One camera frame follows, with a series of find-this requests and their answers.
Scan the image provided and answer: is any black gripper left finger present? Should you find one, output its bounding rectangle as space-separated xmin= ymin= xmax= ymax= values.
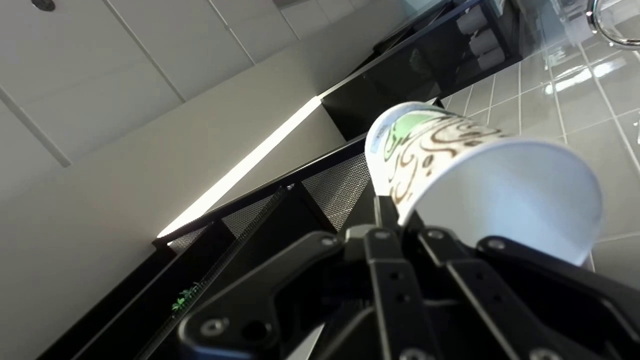
xmin=178 ymin=195 xmax=439 ymax=360

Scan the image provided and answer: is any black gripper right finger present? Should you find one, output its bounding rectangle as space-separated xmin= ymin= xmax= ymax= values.
xmin=407 ymin=214 xmax=640 ymax=360

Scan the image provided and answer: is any patterned paper cup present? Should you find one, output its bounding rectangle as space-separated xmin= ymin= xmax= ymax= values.
xmin=363 ymin=102 xmax=603 ymax=265

